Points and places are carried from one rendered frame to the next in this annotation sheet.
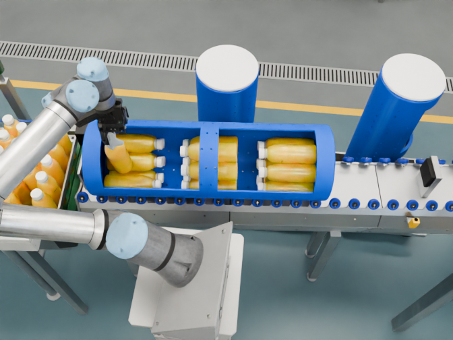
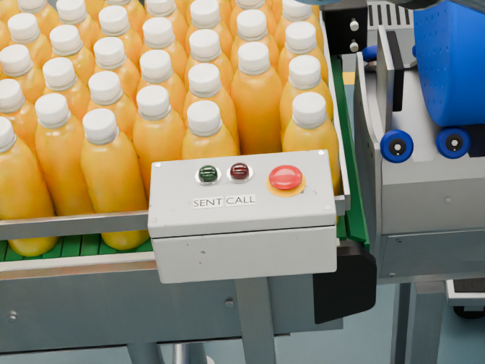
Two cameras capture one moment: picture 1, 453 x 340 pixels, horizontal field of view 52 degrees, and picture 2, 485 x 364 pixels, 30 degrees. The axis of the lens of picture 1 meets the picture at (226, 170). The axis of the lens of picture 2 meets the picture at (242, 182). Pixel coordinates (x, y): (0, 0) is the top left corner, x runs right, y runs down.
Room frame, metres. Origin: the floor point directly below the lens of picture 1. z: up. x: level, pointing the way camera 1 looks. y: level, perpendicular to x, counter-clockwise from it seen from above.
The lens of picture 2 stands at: (-0.06, 0.71, 1.80)
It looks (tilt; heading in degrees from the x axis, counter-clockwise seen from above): 45 degrees down; 3
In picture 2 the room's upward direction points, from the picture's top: 7 degrees counter-clockwise
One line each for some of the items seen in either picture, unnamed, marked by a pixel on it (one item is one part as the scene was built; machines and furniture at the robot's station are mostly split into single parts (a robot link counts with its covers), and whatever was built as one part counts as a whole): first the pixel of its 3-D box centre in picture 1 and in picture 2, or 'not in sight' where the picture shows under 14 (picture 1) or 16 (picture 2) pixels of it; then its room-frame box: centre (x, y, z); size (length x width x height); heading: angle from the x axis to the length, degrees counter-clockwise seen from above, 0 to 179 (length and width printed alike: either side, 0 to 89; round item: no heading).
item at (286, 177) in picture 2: not in sight; (285, 178); (0.64, 0.70, 1.11); 0.04 x 0.04 x 0.01
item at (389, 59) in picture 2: (86, 171); (390, 81); (0.93, 0.55, 0.99); 0.10 x 0.02 x 0.12; 0
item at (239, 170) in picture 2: not in sight; (239, 170); (0.66, 0.75, 1.11); 0.02 x 0.02 x 0.01
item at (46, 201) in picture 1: (46, 207); (311, 168); (0.76, 0.67, 0.99); 0.07 x 0.07 x 0.19
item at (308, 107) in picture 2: (36, 194); (309, 108); (0.76, 0.67, 1.09); 0.04 x 0.04 x 0.02
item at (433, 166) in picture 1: (427, 177); not in sight; (0.93, -0.78, 1.00); 0.10 x 0.04 x 0.15; 0
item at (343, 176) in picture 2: (67, 173); (332, 100); (0.93, 0.63, 0.96); 0.40 x 0.01 x 0.03; 0
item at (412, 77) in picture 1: (413, 76); not in sight; (1.44, -0.82, 1.03); 0.28 x 0.28 x 0.01
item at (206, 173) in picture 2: not in sight; (207, 172); (0.66, 0.79, 1.11); 0.02 x 0.02 x 0.01
